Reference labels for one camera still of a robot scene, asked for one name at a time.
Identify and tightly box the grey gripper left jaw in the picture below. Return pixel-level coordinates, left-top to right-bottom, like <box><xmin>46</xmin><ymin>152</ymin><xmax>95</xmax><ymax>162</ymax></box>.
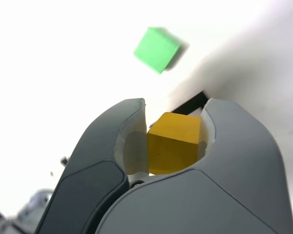
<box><xmin>35</xmin><ymin>97</ymin><xmax>149</xmax><ymax>234</ymax></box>

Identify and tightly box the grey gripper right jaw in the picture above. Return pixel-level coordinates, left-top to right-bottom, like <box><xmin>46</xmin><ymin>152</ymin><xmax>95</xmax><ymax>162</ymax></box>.
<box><xmin>95</xmin><ymin>97</ymin><xmax>293</xmax><ymax>234</ymax></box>

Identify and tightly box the yellow cube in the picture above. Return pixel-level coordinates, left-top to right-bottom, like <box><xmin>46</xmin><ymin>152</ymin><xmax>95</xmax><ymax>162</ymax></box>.
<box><xmin>146</xmin><ymin>112</ymin><xmax>202</xmax><ymax>176</ymax></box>

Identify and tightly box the green cube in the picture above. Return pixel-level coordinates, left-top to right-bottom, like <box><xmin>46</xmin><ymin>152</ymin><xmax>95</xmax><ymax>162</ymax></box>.
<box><xmin>133</xmin><ymin>26</ymin><xmax>180</xmax><ymax>75</ymax></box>

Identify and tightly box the black tape square outline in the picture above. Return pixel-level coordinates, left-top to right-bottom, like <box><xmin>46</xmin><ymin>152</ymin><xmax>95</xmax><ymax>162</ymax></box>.
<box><xmin>148</xmin><ymin>90</ymin><xmax>210</xmax><ymax>129</ymax></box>

